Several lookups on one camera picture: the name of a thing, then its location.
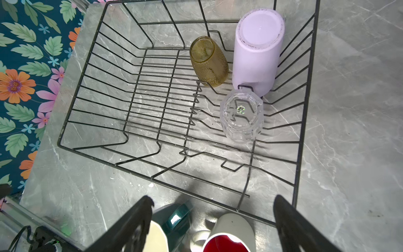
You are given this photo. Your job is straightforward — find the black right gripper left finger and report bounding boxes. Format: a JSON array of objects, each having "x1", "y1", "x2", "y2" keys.
[{"x1": 86, "y1": 195, "x2": 154, "y2": 252}]

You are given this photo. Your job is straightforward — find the clear glass cup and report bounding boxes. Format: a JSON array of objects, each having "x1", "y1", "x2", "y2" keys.
[{"x1": 219, "y1": 88, "x2": 264, "y2": 143}]

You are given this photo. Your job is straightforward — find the lilac plastic cup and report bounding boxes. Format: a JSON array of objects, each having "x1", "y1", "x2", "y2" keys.
[{"x1": 232, "y1": 8, "x2": 285, "y2": 97}]

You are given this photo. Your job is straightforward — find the amber textured glass cup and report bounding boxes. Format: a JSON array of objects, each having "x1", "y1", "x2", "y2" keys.
[{"x1": 190, "y1": 36, "x2": 229, "y2": 87}]

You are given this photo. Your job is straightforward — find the dark green mug white inside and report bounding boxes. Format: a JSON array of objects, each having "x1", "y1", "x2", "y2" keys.
[{"x1": 143, "y1": 201, "x2": 193, "y2": 252}]

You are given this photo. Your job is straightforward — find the black wire dish rack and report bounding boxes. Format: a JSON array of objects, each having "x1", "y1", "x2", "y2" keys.
[{"x1": 58, "y1": 1, "x2": 321, "y2": 226}]

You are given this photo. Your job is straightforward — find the white mug red inside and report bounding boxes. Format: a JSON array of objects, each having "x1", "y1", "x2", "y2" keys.
[{"x1": 190, "y1": 213, "x2": 256, "y2": 252}]

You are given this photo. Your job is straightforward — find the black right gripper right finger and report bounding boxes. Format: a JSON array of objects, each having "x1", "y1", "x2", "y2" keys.
[{"x1": 273, "y1": 195, "x2": 340, "y2": 252}]

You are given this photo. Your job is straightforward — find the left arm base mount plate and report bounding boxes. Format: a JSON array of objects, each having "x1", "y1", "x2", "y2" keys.
[{"x1": 9, "y1": 225, "x2": 82, "y2": 252}]

